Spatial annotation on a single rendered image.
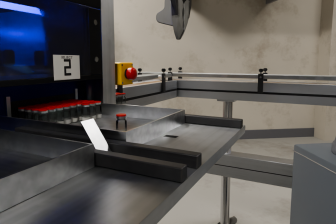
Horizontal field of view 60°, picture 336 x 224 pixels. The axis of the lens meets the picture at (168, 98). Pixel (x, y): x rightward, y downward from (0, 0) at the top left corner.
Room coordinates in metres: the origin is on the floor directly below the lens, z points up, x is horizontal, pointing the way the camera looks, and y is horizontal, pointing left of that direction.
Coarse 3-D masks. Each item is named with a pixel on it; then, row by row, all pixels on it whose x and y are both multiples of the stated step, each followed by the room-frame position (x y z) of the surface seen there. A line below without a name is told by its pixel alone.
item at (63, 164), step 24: (0, 144) 0.51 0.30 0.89; (24, 144) 0.48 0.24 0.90; (48, 144) 0.45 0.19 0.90; (72, 144) 0.43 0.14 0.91; (0, 168) 0.40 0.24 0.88; (24, 168) 0.32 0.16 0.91; (48, 168) 0.34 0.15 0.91; (72, 168) 0.38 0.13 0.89; (0, 192) 0.29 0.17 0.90; (24, 192) 0.31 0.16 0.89
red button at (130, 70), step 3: (129, 69) 0.92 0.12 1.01; (132, 69) 0.92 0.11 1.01; (135, 69) 0.93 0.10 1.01; (126, 72) 0.92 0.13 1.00; (129, 72) 0.91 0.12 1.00; (132, 72) 0.92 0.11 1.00; (135, 72) 0.93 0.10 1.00; (126, 75) 0.92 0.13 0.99; (129, 75) 0.91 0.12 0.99; (132, 75) 0.92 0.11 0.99; (135, 75) 0.93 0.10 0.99; (129, 78) 0.92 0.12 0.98; (132, 78) 0.92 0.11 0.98
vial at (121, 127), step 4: (116, 116) 0.58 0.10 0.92; (120, 116) 0.57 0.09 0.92; (124, 116) 0.58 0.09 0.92; (116, 120) 0.58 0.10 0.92; (120, 120) 0.58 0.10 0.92; (124, 120) 0.58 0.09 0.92; (116, 124) 0.58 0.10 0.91; (120, 124) 0.57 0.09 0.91; (124, 124) 0.58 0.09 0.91; (116, 128) 0.58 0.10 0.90; (120, 128) 0.57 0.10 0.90; (124, 128) 0.58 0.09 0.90
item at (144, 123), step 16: (112, 112) 0.81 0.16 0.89; (128, 112) 0.79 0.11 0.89; (144, 112) 0.77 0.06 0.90; (160, 112) 0.74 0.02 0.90; (176, 112) 0.67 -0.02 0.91; (0, 128) 0.63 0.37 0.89; (48, 128) 0.57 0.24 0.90; (64, 128) 0.55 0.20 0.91; (80, 128) 0.53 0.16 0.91; (112, 128) 0.65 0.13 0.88; (128, 128) 0.65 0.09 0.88; (144, 128) 0.54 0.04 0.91; (160, 128) 0.60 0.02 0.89
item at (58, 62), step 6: (54, 54) 0.69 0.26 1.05; (54, 60) 0.68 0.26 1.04; (60, 60) 0.70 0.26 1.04; (72, 60) 0.73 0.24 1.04; (78, 60) 0.75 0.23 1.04; (54, 66) 0.68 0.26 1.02; (60, 66) 0.70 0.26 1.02; (72, 66) 0.73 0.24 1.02; (78, 66) 0.75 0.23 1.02; (54, 72) 0.68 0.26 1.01; (60, 72) 0.70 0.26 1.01; (66, 72) 0.72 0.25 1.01; (72, 72) 0.73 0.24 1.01; (78, 72) 0.75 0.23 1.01; (54, 78) 0.68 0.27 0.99; (60, 78) 0.70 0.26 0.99; (66, 78) 0.71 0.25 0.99; (72, 78) 0.73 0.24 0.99; (78, 78) 0.75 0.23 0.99
